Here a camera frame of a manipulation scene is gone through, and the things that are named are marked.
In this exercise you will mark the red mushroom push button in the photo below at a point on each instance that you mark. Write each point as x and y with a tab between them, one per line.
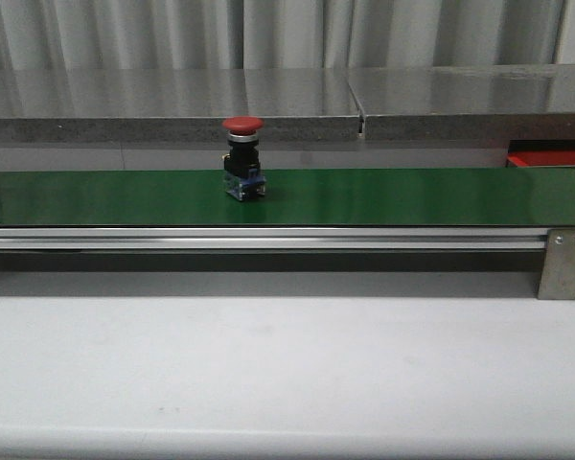
243	175

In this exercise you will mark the red plastic tray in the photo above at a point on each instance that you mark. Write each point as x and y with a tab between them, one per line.
541	158

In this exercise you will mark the green conveyor belt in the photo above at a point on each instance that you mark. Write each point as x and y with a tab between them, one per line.
522	197

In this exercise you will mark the grey stone counter slab right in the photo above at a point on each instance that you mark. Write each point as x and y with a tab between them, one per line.
480	103

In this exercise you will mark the grey stone counter slab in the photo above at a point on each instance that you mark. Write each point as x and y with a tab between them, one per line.
173	106
480	103

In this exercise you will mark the grey stone counter slab left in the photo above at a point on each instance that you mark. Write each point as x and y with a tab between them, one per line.
173	106

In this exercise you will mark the white pleated curtain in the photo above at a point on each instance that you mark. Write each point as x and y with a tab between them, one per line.
275	34

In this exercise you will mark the steel conveyor support bracket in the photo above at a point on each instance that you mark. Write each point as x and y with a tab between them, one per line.
557	280

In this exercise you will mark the aluminium conveyor side rail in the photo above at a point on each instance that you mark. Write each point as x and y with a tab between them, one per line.
271	238

